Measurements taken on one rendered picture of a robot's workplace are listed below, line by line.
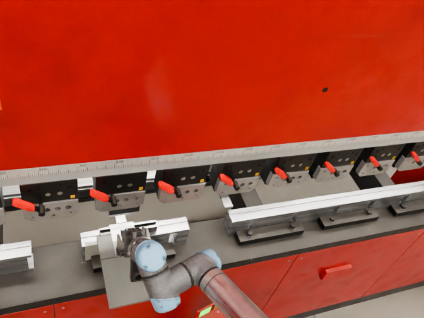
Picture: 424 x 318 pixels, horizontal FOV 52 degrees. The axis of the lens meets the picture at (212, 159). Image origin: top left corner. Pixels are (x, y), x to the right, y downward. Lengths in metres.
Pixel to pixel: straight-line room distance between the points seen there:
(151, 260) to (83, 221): 1.71
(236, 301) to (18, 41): 0.78
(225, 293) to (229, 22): 0.67
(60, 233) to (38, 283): 1.18
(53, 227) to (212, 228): 1.28
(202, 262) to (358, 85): 0.70
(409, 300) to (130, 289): 2.12
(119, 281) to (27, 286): 0.32
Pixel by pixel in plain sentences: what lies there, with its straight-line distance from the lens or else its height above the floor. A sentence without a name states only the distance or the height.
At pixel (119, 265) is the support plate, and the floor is 1.00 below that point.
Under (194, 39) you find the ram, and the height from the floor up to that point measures 1.79.
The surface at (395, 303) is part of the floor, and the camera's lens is 3.10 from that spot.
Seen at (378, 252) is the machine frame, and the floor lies 0.68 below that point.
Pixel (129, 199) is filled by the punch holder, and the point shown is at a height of 1.22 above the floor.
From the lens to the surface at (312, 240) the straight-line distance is 1.90.
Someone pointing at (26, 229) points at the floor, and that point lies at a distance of 2.81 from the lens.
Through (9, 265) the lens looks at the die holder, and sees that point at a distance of 1.60.
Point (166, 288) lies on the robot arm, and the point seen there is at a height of 1.26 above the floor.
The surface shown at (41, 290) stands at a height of 0.87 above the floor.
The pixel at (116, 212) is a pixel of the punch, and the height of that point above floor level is 1.11.
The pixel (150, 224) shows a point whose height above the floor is 0.99.
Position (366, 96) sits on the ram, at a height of 1.59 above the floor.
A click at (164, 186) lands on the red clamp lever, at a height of 1.31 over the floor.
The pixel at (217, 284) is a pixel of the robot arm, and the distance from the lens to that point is 1.18.
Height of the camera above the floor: 2.30
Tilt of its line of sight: 45 degrees down
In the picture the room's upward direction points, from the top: 16 degrees clockwise
